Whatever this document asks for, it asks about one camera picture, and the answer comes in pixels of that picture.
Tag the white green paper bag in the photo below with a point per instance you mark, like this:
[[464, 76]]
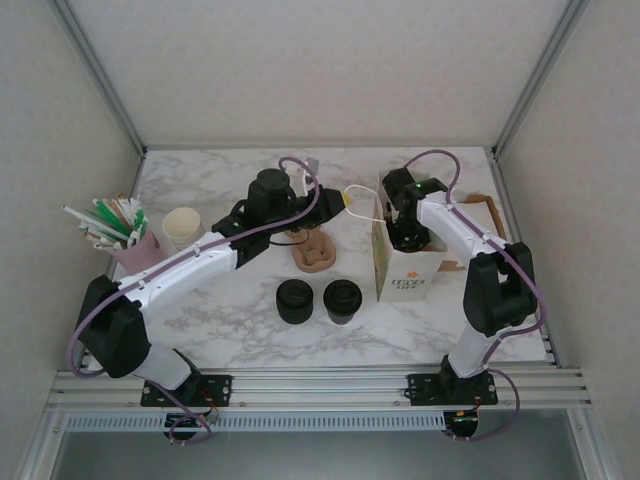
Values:
[[410, 265]]

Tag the beige paper cup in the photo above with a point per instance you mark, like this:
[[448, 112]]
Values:
[[181, 223]]

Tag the dark lidded paper cup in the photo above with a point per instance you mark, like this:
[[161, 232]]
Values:
[[295, 317], [342, 317]]

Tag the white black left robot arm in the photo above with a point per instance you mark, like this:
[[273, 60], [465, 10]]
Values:
[[185, 270]]

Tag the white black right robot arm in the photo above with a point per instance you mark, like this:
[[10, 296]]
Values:
[[465, 230]]

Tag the brown pulp cup carrier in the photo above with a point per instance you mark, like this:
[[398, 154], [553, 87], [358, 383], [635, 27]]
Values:
[[315, 255]]

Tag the green striped straw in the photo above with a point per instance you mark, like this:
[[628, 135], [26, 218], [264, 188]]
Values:
[[139, 222], [112, 216]]

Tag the brown wooden stirrer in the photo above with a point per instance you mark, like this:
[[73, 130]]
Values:
[[121, 198]]

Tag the white paper wrapped straw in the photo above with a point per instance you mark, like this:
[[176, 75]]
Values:
[[90, 220], [100, 239]]

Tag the small controller board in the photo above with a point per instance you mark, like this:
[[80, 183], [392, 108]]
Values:
[[465, 425], [187, 422]]

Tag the aluminium frame post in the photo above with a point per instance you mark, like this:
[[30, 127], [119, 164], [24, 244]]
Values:
[[539, 75], [104, 80]]

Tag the wide slotted aluminium rail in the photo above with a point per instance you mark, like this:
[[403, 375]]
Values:
[[325, 387]]

